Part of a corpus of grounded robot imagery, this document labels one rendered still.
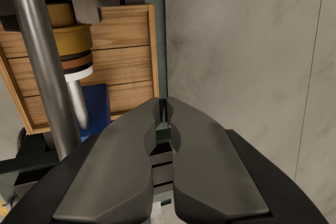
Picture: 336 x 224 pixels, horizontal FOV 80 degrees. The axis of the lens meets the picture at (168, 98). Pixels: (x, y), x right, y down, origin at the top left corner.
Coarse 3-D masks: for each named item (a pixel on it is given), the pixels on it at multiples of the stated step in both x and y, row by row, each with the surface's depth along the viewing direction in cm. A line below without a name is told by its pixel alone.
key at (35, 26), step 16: (16, 0) 8; (32, 0) 8; (16, 16) 8; (32, 16) 8; (48, 16) 9; (32, 32) 8; (48, 32) 9; (32, 48) 8; (48, 48) 9; (32, 64) 9; (48, 64) 9; (48, 80) 9; (64, 80) 9; (48, 96) 9; (64, 96) 9; (48, 112) 9; (64, 112) 9; (64, 128) 10; (64, 144) 10
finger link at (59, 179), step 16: (80, 144) 8; (64, 160) 8; (80, 160) 8; (48, 176) 7; (64, 176) 7; (32, 192) 7; (48, 192) 6; (64, 192) 6; (16, 208) 6; (32, 208) 6; (48, 208) 6
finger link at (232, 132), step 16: (240, 144) 8; (256, 160) 7; (256, 176) 7; (272, 176) 7; (288, 176) 7; (272, 192) 6; (288, 192) 6; (272, 208) 6; (288, 208) 6; (304, 208) 6
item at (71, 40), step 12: (48, 12) 25; (60, 12) 26; (72, 12) 27; (60, 24) 26; (72, 24) 27; (84, 24) 28; (60, 36) 26; (72, 36) 27; (84, 36) 29; (60, 48) 27; (72, 48) 27; (84, 48) 29; (60, 60) 28; (72, 60) 28; (84, 60) 30; (72, 72) 29
